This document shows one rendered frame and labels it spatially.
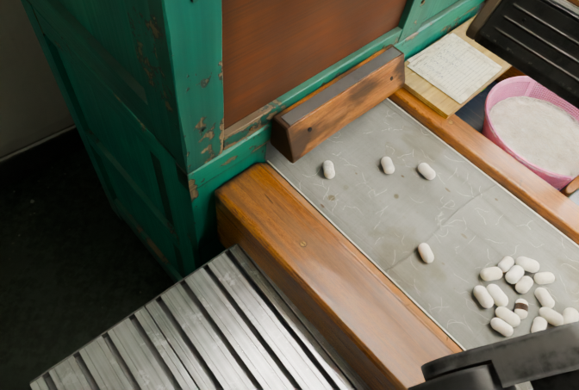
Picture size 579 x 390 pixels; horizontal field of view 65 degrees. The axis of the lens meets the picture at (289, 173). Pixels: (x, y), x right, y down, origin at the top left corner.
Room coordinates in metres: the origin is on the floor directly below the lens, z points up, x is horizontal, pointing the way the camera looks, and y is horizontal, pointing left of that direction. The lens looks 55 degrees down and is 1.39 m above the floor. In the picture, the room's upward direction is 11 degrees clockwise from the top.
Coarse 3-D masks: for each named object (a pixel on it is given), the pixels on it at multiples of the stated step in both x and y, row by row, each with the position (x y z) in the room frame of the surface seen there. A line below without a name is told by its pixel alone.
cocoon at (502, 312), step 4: (496, 308) 0.27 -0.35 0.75; (500, 308) 0.27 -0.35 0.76; (504, 308) 0.27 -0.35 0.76; (496, 312) 0.27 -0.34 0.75; (500, 312) 0.26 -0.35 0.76; (504, 312) 0.26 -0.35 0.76; (508, 312) 0.27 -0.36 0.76; (512, 312) 0.27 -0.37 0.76; (496, 316) 0.26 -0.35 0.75; (500, 316) 0.26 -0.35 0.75; (504, 316) 0.26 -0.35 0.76; (508, 316) 0.26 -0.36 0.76; (512, 316) 0.26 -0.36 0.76; (516, 316) 0.26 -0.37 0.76; (504, 320) 0.25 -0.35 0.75; (508, 320) 0.25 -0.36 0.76; (512, 320) 0.25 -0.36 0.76; (516, 320) 0.26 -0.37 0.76; (508, 324) 0.25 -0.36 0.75; (512, 324) 0.25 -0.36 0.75; (516, 324) 0.25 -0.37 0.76
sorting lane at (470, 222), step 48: (336, 144) 0.54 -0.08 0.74; (384, 144) 0.56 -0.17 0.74; (432, 144) 0.58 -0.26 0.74; (336, 192) 0.43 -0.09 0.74; (384, 192) 0.45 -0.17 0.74; (432, 192) 0.47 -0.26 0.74; (480, 192) 0.49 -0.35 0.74; (384, 240) 0.36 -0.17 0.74; (432, 240) 0.37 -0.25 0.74; (480, 240) 0.39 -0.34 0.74; (528, 240) 0.41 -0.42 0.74; (432, 288) 0.29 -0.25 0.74; (576, 288) 0.33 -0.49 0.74; (480, 336) 0.23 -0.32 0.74; (528, 384) 0.17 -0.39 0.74
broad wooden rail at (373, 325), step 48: (240, 192) 0.38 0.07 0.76; (288, 192) 0.40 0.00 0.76; (240, 240) 0.33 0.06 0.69; (288, 240) 0.31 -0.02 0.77; (336, 240) 0.33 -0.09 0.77; (288, 288) 0.26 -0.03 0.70; (336, 288) 0.25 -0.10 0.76; (384, 288) 0.26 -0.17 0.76; (336, 336) 0.20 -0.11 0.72; (384, 336) 0.20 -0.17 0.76; (432, 336) 0.21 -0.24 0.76; (384, 384) 0.14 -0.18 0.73
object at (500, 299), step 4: (492, 284) 0.31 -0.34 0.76; (488, 288) 0.30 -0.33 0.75; (492, 288) 0.30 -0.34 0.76; (496, 288) 0.30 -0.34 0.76; (500, 288) 0.30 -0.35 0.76; (488, 292) 0.29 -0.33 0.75; (492, 292) 0.29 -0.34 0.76; (496, 292) 0.29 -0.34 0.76; (500, 292) 0.29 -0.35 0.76; (492, 296) 0.29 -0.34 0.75; (496, 296) 0.29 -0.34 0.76; (500, 296) 0.29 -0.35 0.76; (504, 296) 0.29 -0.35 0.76; (496, 300) 0.28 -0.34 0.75; (500, 300) 0.28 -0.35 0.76; (504, 300) 0.28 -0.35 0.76; (496, 304) 0.28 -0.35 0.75; (500, 304) 0.28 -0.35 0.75; (504, 304) 0.28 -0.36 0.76
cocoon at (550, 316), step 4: (540, 308) 0.28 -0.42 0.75; (544, 308) 0.28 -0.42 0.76; (548, 308) 0.28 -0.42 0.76; (540, 312) 0.28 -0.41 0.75; (544, 312) 0.28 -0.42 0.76; (548, 312) 0.28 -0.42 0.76; (552, 312) 0.28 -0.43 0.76; (556, 312) 0.28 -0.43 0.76; (540, 316) 0.27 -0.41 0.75; (544, 316) 0.27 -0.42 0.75; (548, 316) 0.27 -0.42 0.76; (552, 316) 0.27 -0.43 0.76; (556, 316) 0.27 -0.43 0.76; (560, 316) 0.27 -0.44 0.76; (548, 320) 0.27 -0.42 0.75; (552, 320) 0.27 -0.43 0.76; (556, 320) 0.27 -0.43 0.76; (560, 320) 0.27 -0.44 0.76; (552, 324) 0.26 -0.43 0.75; (556, 324) 0.26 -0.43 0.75; (560, 324) 0.26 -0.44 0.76
